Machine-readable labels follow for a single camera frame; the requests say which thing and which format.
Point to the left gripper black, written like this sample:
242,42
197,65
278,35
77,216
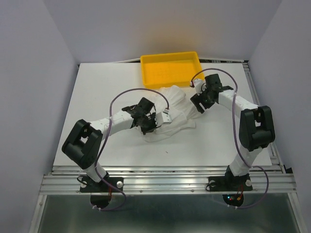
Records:
145,130

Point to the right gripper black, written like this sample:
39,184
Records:
196,99

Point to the white skirt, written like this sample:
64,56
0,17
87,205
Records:
182,111

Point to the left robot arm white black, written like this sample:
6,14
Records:
83,142

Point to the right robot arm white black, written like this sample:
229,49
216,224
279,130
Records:
254,132

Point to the yellow plastic tray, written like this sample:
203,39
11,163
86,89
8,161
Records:
168,69

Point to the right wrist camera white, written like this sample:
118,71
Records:
199,85

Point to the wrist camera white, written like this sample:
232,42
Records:
164,117
199,85

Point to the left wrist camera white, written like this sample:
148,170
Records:
164,117

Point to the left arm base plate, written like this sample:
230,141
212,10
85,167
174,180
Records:
87,185

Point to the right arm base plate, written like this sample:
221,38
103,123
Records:
228,185

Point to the aluminium frame rail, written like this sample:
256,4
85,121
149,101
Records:
156,180

